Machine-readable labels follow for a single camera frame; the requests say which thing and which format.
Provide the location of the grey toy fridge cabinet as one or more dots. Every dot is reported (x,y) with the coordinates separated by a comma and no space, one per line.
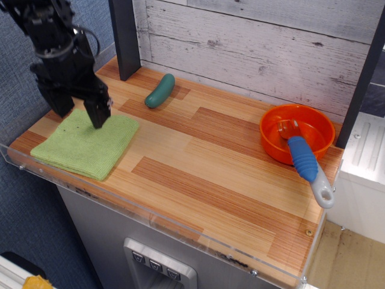
(103,229)

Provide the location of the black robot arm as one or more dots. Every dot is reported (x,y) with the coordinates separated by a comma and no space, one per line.
(46,23)

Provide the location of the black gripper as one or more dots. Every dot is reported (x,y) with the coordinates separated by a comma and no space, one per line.
(67,71)

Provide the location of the fork with blue grey handle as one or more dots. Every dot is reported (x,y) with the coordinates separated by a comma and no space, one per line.
(306,163)

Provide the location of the green toy cucumber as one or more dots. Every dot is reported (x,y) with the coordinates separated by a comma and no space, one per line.
(162,91)

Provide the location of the white plastic side unit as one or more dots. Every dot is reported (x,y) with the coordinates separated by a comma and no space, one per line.
(359,185)

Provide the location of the silver dispenser button panel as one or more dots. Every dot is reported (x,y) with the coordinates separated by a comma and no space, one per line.
(153,269)

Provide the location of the orange plastic bowl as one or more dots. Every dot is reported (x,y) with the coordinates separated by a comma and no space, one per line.
(316,128)

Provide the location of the yellow black object bottom left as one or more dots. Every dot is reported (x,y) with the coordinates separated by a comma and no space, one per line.
(18,272)

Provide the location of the dark grey post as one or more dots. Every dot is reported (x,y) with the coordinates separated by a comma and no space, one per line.
(369,66)
(125,36)

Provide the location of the green cloth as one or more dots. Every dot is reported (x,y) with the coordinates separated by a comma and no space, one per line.
(78,147)

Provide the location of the clear acrylic table edge guard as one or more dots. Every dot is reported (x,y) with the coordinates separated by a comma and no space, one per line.
(281,278)

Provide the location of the dark grey right post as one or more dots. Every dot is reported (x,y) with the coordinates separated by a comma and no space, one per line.
(369,66)

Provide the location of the dark grey left post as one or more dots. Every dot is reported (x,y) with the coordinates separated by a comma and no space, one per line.
(125,36)

